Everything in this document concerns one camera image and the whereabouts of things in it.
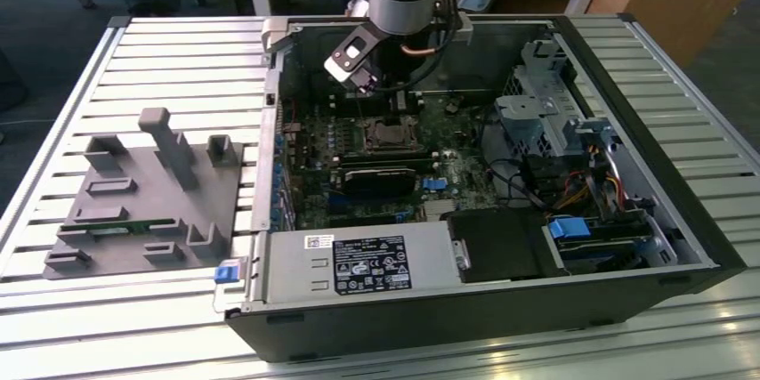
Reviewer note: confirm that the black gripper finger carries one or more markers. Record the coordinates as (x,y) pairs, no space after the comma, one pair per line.
(400,106)

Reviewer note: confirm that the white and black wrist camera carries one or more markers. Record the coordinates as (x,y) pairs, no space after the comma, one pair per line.
(351,53)

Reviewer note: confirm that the black RAM slot bank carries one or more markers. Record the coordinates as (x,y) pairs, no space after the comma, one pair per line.
(339,106)

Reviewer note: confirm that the blue disk carrier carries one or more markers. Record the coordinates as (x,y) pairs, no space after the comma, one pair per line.
(568,228)

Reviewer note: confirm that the blue motherboard connector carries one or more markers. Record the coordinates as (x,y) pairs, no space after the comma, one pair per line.
(435,184)

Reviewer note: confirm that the blue case latch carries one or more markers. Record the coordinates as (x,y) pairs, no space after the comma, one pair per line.
(227,274)

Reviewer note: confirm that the black CPU socket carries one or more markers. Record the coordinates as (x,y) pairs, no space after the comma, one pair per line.
(388,148)

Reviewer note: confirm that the black graphics card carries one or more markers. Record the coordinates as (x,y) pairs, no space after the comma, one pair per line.
(380,182)

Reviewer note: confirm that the small silver heatsink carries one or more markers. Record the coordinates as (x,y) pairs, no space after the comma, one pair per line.
(438,208)

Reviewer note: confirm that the silver square CPU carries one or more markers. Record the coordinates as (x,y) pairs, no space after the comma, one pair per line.
(388,135)

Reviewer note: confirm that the green RAM stick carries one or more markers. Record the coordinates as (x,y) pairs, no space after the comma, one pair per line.
(139,225)

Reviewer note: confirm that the green motherboard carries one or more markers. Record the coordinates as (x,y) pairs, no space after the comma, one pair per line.
(463,166)

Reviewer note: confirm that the silver power supply unit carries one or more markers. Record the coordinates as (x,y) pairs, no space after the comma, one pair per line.
(286,264)

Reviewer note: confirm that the black open PC case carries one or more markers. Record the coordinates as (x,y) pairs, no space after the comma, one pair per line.
(415,326)

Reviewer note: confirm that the black plastic shroud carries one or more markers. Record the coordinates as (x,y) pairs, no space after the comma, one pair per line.
(499,242)

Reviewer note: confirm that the silver metal disk cage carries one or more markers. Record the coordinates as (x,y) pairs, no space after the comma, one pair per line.
(523,108)

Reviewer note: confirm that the grey plastic parts rack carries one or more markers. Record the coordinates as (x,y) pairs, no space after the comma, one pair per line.
(155,202)

